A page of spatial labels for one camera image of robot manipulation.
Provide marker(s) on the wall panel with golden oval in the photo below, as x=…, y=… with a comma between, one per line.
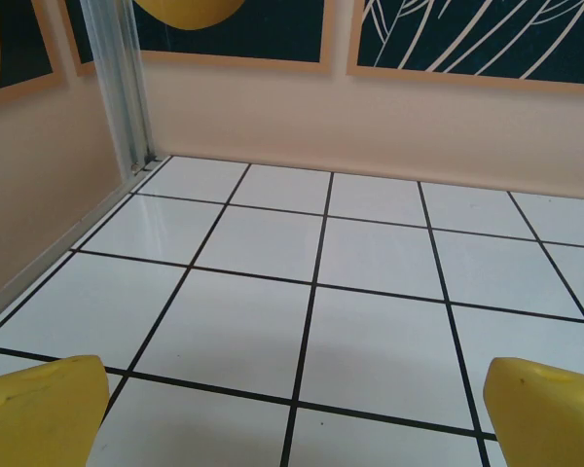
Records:
x=272, y=29

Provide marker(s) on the aluminium side rail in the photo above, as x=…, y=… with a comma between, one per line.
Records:
x=78, y=229

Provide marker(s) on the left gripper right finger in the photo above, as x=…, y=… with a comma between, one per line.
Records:
x=550, y=423

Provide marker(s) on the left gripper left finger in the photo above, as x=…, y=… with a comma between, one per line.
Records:
x=39, y=418

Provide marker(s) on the aluminium frame post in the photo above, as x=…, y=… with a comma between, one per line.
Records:
x=121, y=87

